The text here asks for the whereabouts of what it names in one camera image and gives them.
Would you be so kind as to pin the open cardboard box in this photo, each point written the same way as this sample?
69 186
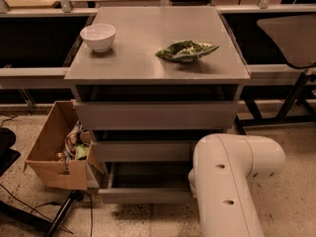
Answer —
47 157

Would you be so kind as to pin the grey middle drawer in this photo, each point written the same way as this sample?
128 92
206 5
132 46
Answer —
143 151

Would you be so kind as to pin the black object at left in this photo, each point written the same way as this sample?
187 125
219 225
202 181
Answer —
7 154

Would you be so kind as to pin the green leaf-shaped dish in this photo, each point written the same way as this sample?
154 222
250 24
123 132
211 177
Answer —
186 51

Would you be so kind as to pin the green packet in box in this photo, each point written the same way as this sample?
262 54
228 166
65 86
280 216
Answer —
80 152

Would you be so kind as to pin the grey drawer cabinet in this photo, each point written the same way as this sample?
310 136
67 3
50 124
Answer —
131 72

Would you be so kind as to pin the grey drawer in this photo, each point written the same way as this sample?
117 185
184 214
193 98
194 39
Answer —
147 182
143 151
146 116

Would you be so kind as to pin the white ceramic bowl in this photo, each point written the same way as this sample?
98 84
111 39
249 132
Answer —
99 37

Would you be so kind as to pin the black stand leg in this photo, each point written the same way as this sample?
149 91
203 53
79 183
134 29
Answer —
56 222

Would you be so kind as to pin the grey bottom drawer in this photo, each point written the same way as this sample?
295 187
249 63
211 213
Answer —
147 182

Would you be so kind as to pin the black table frame leg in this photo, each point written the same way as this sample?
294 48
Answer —
296 96

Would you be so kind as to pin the grey top drawer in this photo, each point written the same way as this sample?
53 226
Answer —
146 116

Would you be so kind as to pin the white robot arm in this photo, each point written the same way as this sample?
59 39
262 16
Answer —
222 164

